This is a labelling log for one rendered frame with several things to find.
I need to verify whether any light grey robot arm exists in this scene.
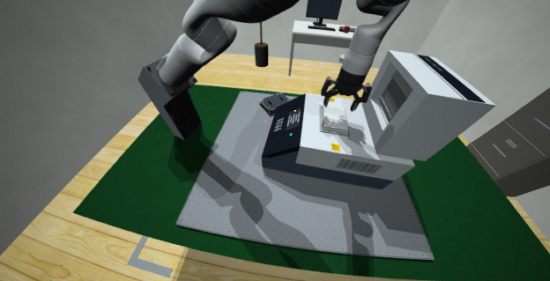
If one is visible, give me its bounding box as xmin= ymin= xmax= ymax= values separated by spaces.
xmin=156 ymin=0 xmax=410 ymax=87

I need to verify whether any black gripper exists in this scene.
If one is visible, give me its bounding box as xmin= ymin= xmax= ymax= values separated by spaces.
xmin=321 ymin=66 xmax=372 ymax=112

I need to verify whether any white benchtop thermal cycler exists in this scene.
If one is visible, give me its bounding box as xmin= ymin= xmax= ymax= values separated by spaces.
xmin=262 ymin=50 xmax=496 ymax=189

